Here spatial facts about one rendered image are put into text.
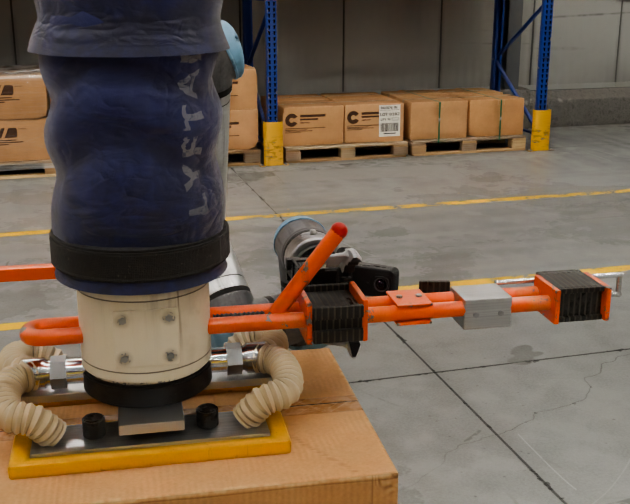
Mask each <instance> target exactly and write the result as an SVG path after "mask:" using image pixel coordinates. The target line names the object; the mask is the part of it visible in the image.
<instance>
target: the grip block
mask: <svg viewBox="0 0 630 504"><path fill-rule="evenodd" d="M297 301H298V302H299V308H300V312H304V315H305V327H304V328H299V330H300V332H301V334H302V336H303V338H304V340H305V342H306V344H307V345H312V336H313V343H314V344H326V343H339V342H353V341H367V340H368V299H367V298H366V297H365V295H364V294H363V293H362V291H361V290H360V289H359V287H358V286H357V284H356V283H355V282H354V281H350V282H349V290H348V283H347V282H345V283H329V284H313V285H307V286H306V288H305V289H304V290H303V292H302V293H301V294H300V296H299V297H298V298H297V299H296V302H297Z"/></svg>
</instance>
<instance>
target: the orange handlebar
mask: <svg viewBox="0 0 630 504"><path fill-rule="evenodd" d="M55 269H56V268H55V267H54V266H53V265H52V263H49V264H31V265H13V266H0V282H13V281H30V280H47V279H56V277H55ZM502 289H503V290H504V291H505V292H507V293H508V294H509V295H510V296H511V297H512V306H511V313H518V312H532V311H546V310H550V309H551V298H550V296H549V295H539V289H538V287H537V286H525V287H510V288H502ZM386 294H387V295H388V296H373V297H366V298H367V299H368V323H377V322H391V321H394V322H395V324H396V325H397V326H404V325H417V324H431V323H432V321H431V320H430V319H433V318H447V317H462V316H463V315H464V313H465V312H466V310H465V308H464V305H463V302H462V301H454V294H453V292H452V291H449V292H434V293H423V292H422V291H421V290H420V289H410V290H395V291H386ZM272 304H273V303H267V304H252V305H237V306H221V307H210V318H209V322H208V333H209V334H223V333H237V332H251V331H265V330H279V329H293V328H304V327H305V315H304V312H300V308H299V302H298V301H297V302H294V303H293V305H292V306H291V307H290V308H289V310H288V311H287V312H286V313H273V314H268V313H267V311H268V309H269V308H270V307H271V305H272ZM252 311H254V312H256V311H259V312H260V311H264V312H265V314H258V315H244V316H229V317H214V318H213V314H214V315H216V314H219V315H220V314H221V313H222V314H225V313H227V314H230V313H232V314H233V313H237V314H238V313H239V312H241V313H243V312H245V313H247V312H252ZM19 336H20V338H21V341H22V342H24V343H25V344H27V345H31V346H54V345H68V344H82V343H83V334H82V331H81V328H80V327H79V319H78V316H69V317H54V318H41V319H35V320H32V321H29V322H27V323H25V324H24V325H23V326H22V328H21V329H20V333H19Z"/></svg>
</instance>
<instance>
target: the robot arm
mask: <svg viewBox="0 0 630 504"><path fill-rule="evenodd" d="M221 24H222V28H223V31H224V34H225V36H226V39H227V41H228V44H229V46H230V49H228V50H225V51H220V52H219V53H218V58H217V61H216V64H215V68H214V71H213V75H212V78H213V82H214V86H215V88H216V91H217V93H218V95H219V98H220V101H221V104H222V111H223V118H222V125H221V129H220V133H219V137H218V140H217V144H216V148H215V155H216V158H217V161H218V165H219V168H220V171H221V175H222V179H223V184H224V192H225V211H224V219H225V220H226V197H227V171H228V145H229V120H230V94H231V92H232V80H233V79H235V80H237V79H238V78H240V77H242V75H243V73H244V67H245V64H244V55H243V50H242V47H241V43H240V41H239V38H238V36H237V34H236V32H235V30H234V29H233V27H232V26H231V25H230V24H229V23H228V22H226V21H223V20H221ZM326 234H327V232H326V230H325V228H324V227H323V225H322V224H321V223H319V222H318V221H316V220H314V219H312V218H310V217H307V216H295V217H291V218H289V219H287V220H285V221H284V222H283V223H282V224H281V225H280V226H279V227H278V229H277V230H276V233H275V235H274V243H273V246H274V251H275V253H276V255H277V256H278V263H279V273H280V282H281V292H282V291H283V290H284V288H285V287H286V286H287V284H288V283H289V282H290V281H291V279H292V278H293V277H294V275H295V274H296V273H297V271H298V270H299V269H300V268H301V266H302V265H303V264H304V262H305V261H306V260H307V258H308V257H309V256H310V254H311V253H312V252H313V251H314V249H315V248H316V247H317V245H318V244H319V243H320V241H321V240H322V239H323V238H324V236H325V235H326ZM226 260H227V263H228V267H227V269H226V271H225V272H224V273H223V274H222V275H221V276H219V277H218V278H216V279H214V280H212V281H210V282H209V297H210V307H221V306H237V305H252V304H267V303H274V301H275V300H276V299H277V298H278V296H279V295H280V294H281V293H279V294H274V295H270V296H264V297H260V298H256V299H254V298H253V295H252V293H251V291H250V288H249V286H248V285H247V284H246V281H245V279H244V276H243V273H242V271H241V268H240V266H239V263H238V261H237V258H236V255H235V253H234V250H233V248H232V245H231V243H230V254H229V256H228V258H227V259H226ZM350 281H354V282H355V283H356V284H357V286H358V287H359V289H360V290H361V291H362V293H363V294H364V295H365V296H372V297H373V296H388V295H387V294H386V291H395V290H398V284H399V270H398V268H396V267H392V266H386V265H379V264H372V263H366V262H362V258H361V256H360V255H359V253H358V252H357V251H356V250H355V249H354V248H353V247H341V248H338V246H337V247H336V249H335V250H334V251H333V253H332V254H331V255H330V257H329V258H328V259H327V260H326V262H325V263H324V264H323V266H322V267H321V268H320V270H319V271H318V272H317V273H316V275H315V276H314V277H313V279H312V280H311V281H310V283H309V284H308V285H313V284H329V283H345V282H347V283H348V290H349V282H350ZM282 330H283V331H284V332H285V333H286V335H287V338H288V343H289V348H290V349H291V350H307V349H320V348H324V347H326V346H328V345H335V346H342V347H345V348H346V349H347V350H348V353H349V355H350V356H351V357H352V358H356V357H357V355H358V352H359V350H360V347H361V346H360V342H359V341H353V342H339V343H326V344H314V343H313V336H312V345H307V344H306V342H305V340H304V338H303V336H302V334H301V332H300V330H299V328H293V329H282ZM233 335H234V333H223V334H211V348H216V347H224V343H225V342H227V341H228V337H231V336H233Z"/></svg>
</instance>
